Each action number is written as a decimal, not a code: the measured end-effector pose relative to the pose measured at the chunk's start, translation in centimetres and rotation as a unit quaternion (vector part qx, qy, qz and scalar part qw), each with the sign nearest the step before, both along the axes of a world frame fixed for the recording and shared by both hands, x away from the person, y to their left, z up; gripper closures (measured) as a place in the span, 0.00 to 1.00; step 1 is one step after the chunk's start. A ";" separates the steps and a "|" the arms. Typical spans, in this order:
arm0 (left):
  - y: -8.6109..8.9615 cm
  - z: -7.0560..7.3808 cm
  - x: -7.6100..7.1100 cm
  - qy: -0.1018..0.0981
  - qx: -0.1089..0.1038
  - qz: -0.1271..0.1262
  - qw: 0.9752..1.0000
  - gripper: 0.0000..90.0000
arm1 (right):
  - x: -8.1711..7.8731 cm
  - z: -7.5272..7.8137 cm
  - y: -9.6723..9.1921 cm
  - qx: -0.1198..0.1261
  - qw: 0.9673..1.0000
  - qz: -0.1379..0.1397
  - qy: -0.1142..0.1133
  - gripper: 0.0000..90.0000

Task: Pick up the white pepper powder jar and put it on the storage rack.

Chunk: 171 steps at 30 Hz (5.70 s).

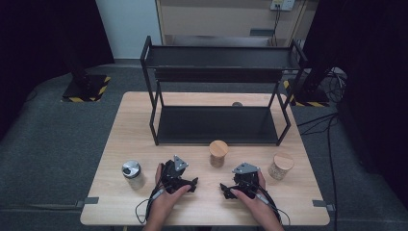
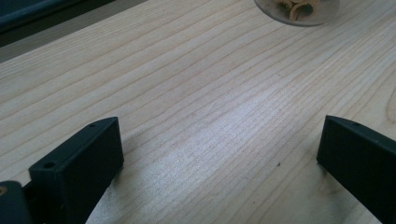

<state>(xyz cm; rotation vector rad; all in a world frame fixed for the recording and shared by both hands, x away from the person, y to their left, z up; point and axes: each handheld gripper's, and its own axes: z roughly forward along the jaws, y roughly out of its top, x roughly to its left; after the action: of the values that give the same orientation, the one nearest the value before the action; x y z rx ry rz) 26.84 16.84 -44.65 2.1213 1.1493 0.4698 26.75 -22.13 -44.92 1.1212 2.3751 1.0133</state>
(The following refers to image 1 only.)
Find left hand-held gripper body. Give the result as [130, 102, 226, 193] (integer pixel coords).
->
[160, 154, 193, 194]

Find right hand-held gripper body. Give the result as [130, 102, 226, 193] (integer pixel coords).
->
[232, 162, 261, 197]

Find tall glass jar wooden lid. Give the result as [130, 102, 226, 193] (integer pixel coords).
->
[209, 140, 230, 168]

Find short glass jar wooden lid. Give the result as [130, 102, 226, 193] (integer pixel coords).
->
[268, 152, 295, 181]

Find glass jar with metal lid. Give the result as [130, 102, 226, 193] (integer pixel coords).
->
[121, 160, 146, 191]

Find black metal shelf rack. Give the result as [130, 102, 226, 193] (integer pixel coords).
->
[140, 35, 308, 147]

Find person's right hand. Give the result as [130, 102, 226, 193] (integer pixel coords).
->
[230, 171, 280, 222]

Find person's left hand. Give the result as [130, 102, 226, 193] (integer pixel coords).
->
[148, 163, 192, 222]

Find black stand with striped base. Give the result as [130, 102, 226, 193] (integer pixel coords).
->
[61, 47, 112, 103]
[282, 59, 331, 108]

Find beige wooden cabinet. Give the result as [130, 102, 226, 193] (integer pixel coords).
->
[155, 0, 319, 48]

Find dark curtain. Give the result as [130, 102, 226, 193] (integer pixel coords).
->
[302, 0, 408, 201]
[0, 0, 115, 142]

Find left hand-held gripper cable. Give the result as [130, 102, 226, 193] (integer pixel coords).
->
[135, 187, 166, 225]

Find hand-held gripper cable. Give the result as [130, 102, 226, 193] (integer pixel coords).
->
[254, 187, 292, 226]
[135, 187, 166, 225]

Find right hand-held gripper cable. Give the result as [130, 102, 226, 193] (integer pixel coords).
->
[254, 187, 292, 226]

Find grey table bracket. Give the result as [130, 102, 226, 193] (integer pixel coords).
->
[74, 196, 100, 208]
[312, 199, 337, 213]

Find black cables on floor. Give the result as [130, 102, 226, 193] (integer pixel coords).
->
[296, 112, 342, 231]

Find bundle of cables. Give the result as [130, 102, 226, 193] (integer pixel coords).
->
[323, 66, 348, 104]

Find black cables from wall socket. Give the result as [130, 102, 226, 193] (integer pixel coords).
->
[269, 5, 283, 46]

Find white wall socket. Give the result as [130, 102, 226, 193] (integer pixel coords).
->
[269, 0, 295, 12]

